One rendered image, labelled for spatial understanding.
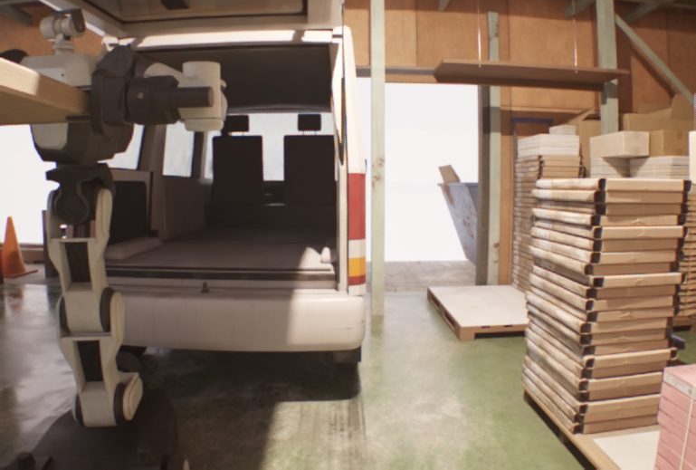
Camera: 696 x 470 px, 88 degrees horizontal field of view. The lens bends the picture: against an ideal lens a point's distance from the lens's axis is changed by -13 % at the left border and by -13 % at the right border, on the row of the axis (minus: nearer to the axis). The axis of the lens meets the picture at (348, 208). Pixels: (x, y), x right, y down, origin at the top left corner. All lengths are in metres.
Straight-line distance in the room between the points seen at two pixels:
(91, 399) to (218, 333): 0.61
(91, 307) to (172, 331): 0.63
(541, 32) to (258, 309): 3.73
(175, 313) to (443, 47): 3.28
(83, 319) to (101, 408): 0.32
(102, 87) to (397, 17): 3.55
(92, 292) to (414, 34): 3.49
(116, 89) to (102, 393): 1.03
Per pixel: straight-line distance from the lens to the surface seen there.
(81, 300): 1.42
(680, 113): 4.54
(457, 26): 4.24
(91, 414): 1.60
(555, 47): 4.55
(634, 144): 3.48
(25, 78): 0.73
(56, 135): 1.29
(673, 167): 3.42
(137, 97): 0.78
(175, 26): 2.23
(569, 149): 3.71
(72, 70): 1.25
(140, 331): 2.05
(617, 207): 1.63
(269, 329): 1.85
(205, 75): 0.75
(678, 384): 1.53
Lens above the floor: 1.02
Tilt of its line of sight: 3 degrees down
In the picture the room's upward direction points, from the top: straight up
